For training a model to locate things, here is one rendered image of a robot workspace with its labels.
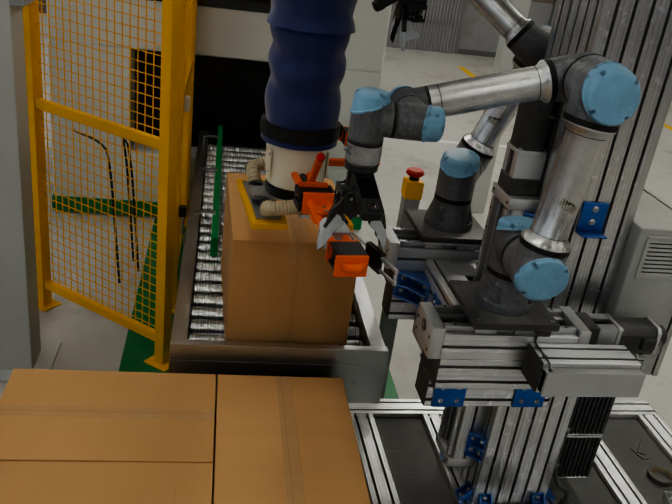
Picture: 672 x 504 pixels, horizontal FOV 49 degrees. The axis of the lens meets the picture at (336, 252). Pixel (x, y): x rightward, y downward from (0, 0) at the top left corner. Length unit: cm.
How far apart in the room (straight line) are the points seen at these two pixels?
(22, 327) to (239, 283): 118
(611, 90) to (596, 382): 74
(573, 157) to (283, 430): 110
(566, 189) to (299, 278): 100
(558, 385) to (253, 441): 83
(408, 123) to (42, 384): 136
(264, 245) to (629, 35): 116
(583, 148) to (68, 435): 148
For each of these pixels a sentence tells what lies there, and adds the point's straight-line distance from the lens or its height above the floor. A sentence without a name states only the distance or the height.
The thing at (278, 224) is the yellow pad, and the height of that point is 109.
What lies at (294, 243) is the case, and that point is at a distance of 229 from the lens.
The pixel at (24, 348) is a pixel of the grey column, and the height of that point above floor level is 12.
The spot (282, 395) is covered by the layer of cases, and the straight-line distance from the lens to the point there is 229.
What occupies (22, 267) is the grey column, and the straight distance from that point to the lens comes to 311.
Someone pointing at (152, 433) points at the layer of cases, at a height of 54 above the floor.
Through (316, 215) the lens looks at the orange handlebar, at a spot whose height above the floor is 121.
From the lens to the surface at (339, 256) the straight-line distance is 158.
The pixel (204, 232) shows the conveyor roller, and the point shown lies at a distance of 332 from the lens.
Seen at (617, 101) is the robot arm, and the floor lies 162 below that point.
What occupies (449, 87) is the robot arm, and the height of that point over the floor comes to 157.
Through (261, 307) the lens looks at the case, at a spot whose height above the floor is 72.
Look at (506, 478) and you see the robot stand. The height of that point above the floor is 33.
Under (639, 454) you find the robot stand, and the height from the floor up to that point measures 21.
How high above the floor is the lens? 190
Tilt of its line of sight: 25 degrees down
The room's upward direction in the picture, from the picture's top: 8 degrees clockwise
